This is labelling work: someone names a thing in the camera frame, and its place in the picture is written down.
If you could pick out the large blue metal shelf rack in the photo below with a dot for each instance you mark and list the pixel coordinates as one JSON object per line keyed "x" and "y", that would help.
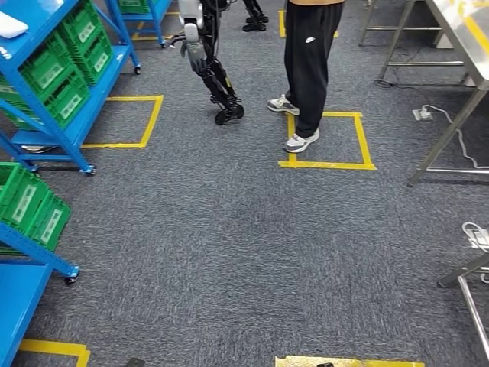
{"x": 19, "y": 304}

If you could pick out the white plastic part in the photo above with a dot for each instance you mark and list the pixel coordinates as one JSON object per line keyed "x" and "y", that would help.
{"x": 11, "y": 25}

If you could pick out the black legged humanoid robot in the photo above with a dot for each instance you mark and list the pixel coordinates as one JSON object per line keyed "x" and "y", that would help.
{"x": 255, "y": 17}
{"x": 217, "y": 81}

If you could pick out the standing person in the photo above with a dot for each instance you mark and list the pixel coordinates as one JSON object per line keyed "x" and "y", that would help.
{"x": 309, "y": 66}

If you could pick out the white power adapter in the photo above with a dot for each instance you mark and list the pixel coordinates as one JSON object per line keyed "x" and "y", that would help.
{"x": 422, "y": 113}

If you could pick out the white power strip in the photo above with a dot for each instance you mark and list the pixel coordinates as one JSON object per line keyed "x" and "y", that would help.
{"x": 478, "y": 237}

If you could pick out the steel table with white panel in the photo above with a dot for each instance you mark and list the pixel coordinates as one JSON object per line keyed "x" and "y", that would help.
{"x": 458, "y": 30}

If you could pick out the black right camera mount bracket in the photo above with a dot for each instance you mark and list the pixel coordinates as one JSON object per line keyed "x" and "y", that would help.
{"x": 324, "y": 364}

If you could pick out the steel table frame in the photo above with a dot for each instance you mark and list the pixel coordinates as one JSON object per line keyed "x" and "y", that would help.
{"x": 367, "y": 23}

